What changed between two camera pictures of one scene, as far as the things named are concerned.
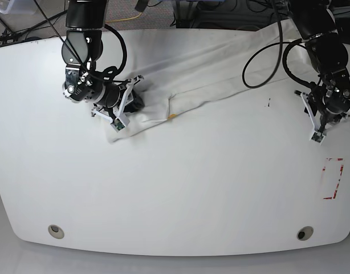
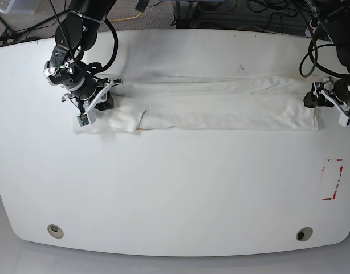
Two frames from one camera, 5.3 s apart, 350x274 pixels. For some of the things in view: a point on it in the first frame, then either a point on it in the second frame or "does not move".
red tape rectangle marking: [341, 173] does not move
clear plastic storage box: [15, 7] does not move
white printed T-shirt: [181, 64] -> [151, 98]
